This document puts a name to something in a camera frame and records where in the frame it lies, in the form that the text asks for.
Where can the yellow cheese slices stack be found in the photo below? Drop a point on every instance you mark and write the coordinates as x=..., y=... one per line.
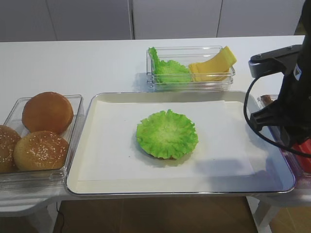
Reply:
x=215, y=69

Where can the green lettuce leaves in container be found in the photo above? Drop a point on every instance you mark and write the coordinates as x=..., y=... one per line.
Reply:
x=169, y=71

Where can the silver metal tray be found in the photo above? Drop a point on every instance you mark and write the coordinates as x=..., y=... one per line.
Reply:
x=271, y=171

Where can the clear bun container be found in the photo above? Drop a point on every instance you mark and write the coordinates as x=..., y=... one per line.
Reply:
x=38, y=178

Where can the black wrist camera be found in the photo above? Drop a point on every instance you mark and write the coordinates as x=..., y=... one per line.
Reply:
x=282, y=60

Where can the sesame bun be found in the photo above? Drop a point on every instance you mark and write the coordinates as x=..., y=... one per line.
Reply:
x=43, y=150
x=8, y=141

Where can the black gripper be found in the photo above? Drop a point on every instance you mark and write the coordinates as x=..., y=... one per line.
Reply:
x=291, y=111

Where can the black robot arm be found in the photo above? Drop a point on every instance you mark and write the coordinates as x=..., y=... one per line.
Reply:
x=306, y=17

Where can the clear lettuce cheese container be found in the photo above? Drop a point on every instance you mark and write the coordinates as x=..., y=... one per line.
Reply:
x=187, y=56

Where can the sesame bun at front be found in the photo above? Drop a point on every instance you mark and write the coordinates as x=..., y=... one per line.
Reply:
x=43, y=150

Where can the white paper sheet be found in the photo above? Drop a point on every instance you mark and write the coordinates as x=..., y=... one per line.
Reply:
x=112, y=151

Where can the clear patty tomato container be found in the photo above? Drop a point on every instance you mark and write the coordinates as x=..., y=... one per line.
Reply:
x=301, y=166

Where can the smooth brown bun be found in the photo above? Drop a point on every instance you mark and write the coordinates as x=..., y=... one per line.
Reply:
x=48, y=111

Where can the green lettuce leaf on tray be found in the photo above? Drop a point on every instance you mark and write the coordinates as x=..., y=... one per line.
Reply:
x=167, y=135

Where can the sesame bun at far left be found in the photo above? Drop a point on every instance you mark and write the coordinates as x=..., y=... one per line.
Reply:
x=8, y=141

